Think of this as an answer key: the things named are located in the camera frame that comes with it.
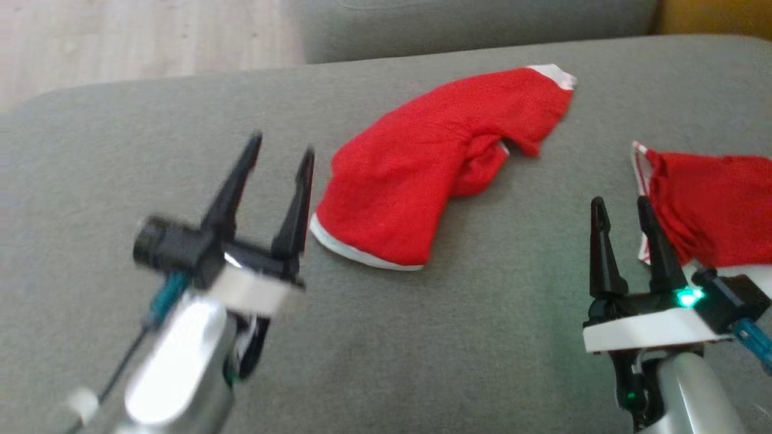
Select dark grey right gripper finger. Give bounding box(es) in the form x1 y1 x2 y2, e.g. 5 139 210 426
589 197 629 300
637 195 689 295

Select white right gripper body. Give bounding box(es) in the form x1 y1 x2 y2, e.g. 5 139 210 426
582 288 735 355

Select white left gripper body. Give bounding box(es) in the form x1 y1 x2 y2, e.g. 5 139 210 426
202 238 307 319

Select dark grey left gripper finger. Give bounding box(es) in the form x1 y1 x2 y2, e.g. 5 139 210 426
202 131 264 243
270 148 316 282

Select red basketball jersey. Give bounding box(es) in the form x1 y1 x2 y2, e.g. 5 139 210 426
631 141 772 269

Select red white-trimmed basketball shorts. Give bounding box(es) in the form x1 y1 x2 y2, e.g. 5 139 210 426
309 64 578 272

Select yellow sofa backrest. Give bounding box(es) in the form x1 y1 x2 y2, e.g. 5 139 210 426
654 0 772 42

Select white cable clip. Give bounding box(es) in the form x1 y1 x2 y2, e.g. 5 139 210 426
68 388 101 423

